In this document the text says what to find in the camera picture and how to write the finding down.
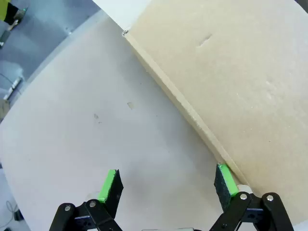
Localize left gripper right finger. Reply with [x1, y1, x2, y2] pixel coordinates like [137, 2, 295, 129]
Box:
[209, 163, 295, 231]

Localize yellow garment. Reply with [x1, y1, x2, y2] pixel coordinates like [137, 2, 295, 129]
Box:
[0, 0, 12, 22]

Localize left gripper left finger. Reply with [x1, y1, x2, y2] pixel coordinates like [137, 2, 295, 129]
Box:
[49, 169, 125, 231]

